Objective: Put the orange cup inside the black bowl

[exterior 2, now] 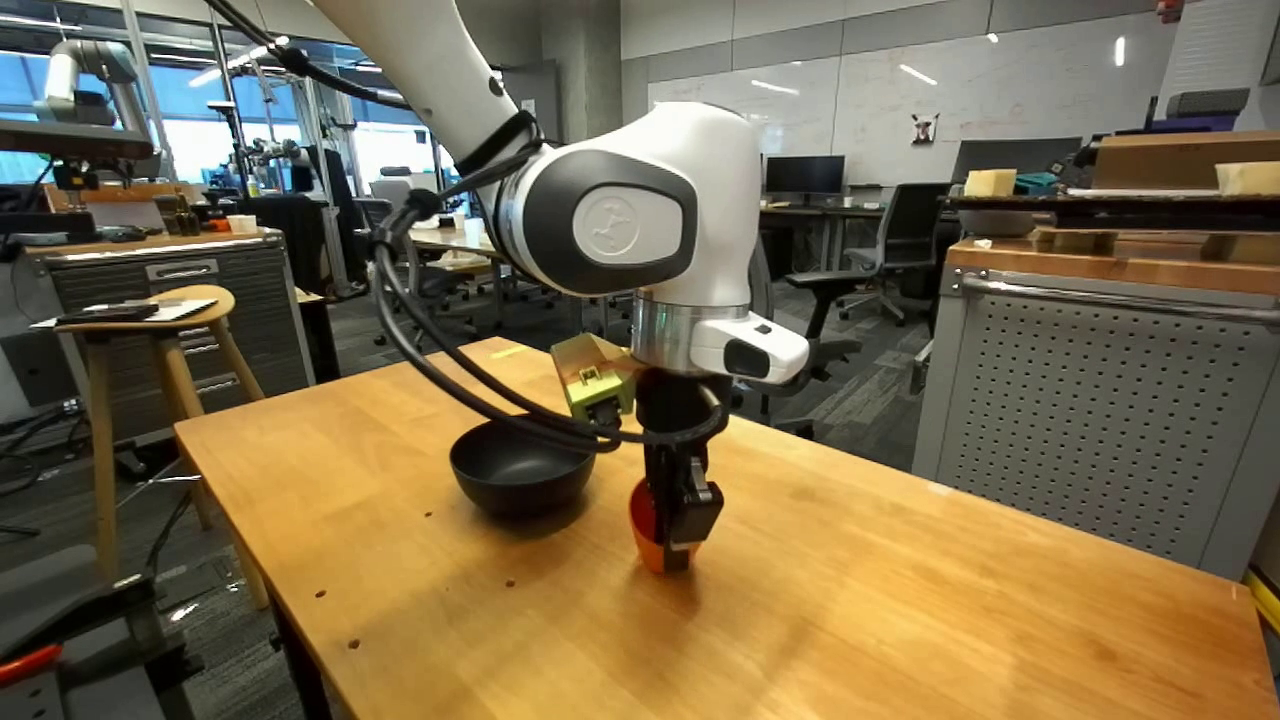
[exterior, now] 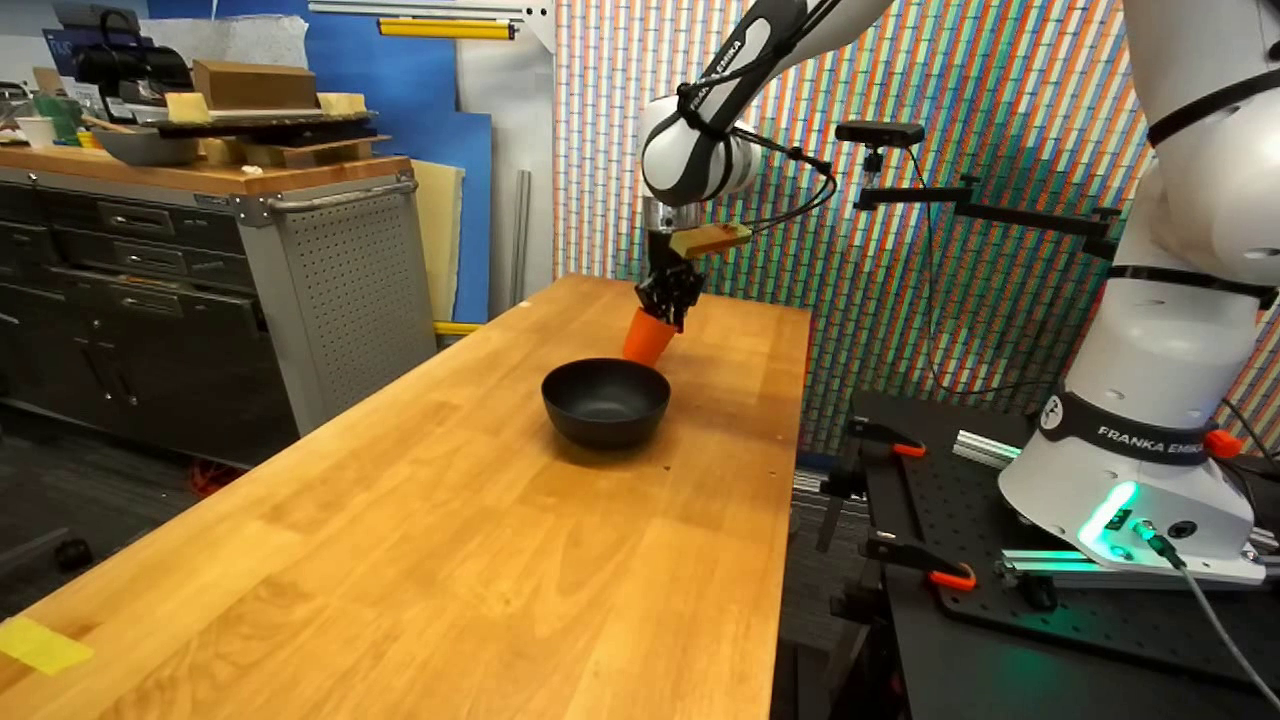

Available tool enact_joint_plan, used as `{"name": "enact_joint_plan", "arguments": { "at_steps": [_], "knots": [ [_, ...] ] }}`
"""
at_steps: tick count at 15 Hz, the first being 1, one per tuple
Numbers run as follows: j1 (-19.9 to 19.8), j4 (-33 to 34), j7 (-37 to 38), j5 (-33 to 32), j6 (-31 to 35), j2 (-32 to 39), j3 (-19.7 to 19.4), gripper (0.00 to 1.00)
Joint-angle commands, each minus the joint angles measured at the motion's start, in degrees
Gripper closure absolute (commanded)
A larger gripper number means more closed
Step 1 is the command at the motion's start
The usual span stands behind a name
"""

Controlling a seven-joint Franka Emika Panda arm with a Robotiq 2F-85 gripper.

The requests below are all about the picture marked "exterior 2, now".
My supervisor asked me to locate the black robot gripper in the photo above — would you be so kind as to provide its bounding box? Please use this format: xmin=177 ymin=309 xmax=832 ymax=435
xmin=632 ymin=367 xmax=732 ymax=556

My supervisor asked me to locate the grey mesh office chair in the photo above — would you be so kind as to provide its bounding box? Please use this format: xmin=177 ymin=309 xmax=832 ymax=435
xmin=745 ymin=243 xmax=879 ymax=427

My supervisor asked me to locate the red handle tool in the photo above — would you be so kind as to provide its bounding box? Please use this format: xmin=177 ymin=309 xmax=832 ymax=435
xmin=0 ymin=640 xmax=68 ymax=692

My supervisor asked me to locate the black bowl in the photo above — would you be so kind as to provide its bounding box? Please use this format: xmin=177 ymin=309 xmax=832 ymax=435
xmin=448 ymin=415 xmax=605 ymax=525

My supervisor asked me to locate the wrist camera with green mount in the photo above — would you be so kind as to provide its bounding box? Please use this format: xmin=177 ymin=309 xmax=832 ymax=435
xmin=550 ymin=327 xmax=643 ymax=427

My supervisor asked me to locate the black office chair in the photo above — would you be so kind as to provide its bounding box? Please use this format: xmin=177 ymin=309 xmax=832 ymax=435
xmin=840 ymin=181 xmax=959 ymax=334

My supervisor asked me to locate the grey perforated metal cart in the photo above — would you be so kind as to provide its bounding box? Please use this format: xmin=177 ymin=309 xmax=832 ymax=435
xmin=908 ymin=239 xmax=1280 ymax=585

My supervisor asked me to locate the small tan block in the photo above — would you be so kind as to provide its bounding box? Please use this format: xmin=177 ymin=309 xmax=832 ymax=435
xmin=959 ymin=165 xmax=1020 ymax=205

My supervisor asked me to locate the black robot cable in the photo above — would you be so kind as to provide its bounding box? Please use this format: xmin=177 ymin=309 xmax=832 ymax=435
xmin=200 ymin=0 xmax=739 ymax=457

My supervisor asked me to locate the orange plastic cup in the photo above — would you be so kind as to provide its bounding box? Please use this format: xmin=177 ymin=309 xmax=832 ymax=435
xmin=625 ymin=477 xmax=710 ymax=579

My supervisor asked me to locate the wooden round stool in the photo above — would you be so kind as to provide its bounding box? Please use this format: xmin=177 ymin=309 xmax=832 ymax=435
xmin=53 ymin=281 xmax=269 ymax=585

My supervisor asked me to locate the grey door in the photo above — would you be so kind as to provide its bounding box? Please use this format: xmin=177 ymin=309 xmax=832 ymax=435
xmin=500 ymin=59 xmax=567 ymax=145

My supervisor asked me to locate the wooden box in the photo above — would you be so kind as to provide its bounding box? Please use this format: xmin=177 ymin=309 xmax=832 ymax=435
xmin=1089 ymin=127 xmax=1280 ymax=191

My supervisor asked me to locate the black computer monitor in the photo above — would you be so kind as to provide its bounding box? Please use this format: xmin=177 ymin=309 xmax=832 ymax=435
xmin=766 ymin=152 xmax=848 ymax=200

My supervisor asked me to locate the wall whiteboard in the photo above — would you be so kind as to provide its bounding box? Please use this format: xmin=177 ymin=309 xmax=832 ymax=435
xmin=643 ymin=11 xmax=1186 ymax=191

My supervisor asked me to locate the dark tablet on stool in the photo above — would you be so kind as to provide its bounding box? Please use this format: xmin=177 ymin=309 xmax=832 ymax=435
xmin=53 ymin=291 xmax=221 ymax=334

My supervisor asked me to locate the grey cabinet with wooden top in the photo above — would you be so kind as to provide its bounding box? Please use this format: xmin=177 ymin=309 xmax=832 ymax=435
xmin=19 ymin=224 xmax=322 ymax=439

